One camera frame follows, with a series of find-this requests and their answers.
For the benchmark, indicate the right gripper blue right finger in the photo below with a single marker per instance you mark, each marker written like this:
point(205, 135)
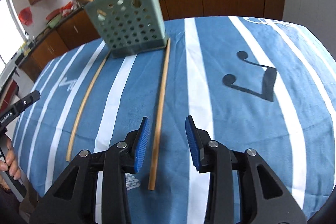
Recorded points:
point(195, 143)

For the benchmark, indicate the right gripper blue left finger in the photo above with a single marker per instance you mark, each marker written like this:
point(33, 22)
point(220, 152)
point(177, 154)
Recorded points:
point(140, 145)

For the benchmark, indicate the person's left hand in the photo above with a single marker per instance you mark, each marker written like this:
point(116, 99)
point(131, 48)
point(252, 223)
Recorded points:
point(11, 162)

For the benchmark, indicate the left window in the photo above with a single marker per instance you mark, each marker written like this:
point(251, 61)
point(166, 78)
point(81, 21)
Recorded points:
point(12, 34)

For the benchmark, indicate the blue white striped tablecloth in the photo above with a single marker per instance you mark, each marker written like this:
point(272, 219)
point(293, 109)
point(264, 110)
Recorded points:
point(249, 82)

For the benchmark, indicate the green plastic basin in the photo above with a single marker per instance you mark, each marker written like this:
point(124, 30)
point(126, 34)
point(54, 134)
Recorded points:
point(54, 21)

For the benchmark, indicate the red plastic basin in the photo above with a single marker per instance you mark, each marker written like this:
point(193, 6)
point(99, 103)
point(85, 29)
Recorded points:
point(53, 14)

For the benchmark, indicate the green perforated utensil holder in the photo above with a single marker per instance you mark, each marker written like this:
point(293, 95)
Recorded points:
point(130, 26)

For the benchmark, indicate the lower wooden base cabinets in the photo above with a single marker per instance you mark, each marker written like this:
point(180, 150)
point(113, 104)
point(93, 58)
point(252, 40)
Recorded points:
point(183, 1)

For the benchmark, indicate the red plastic bag on wall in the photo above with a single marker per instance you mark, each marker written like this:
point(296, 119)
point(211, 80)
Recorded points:
point(25, 16)

